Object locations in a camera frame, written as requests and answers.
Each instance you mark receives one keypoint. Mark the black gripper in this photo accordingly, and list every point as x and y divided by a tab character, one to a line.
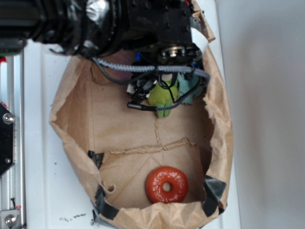
161	31

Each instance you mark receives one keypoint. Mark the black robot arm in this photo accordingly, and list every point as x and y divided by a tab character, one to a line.
85	28

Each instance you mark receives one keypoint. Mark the teal terry cloth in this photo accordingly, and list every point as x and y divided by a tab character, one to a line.
184	86

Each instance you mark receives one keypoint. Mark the green plush frog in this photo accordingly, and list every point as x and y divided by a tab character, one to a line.
160	97

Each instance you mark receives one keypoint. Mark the brown paper bag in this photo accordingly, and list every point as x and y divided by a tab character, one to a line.
113	149

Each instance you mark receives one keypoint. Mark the red toy donut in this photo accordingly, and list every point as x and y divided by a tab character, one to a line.
166	185

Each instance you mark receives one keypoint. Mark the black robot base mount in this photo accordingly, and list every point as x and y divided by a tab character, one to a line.
6	139

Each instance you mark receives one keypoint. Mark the aluminium frame rail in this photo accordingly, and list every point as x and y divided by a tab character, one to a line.
12	181

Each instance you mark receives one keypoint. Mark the metal corner bracket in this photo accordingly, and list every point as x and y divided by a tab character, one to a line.
9	219

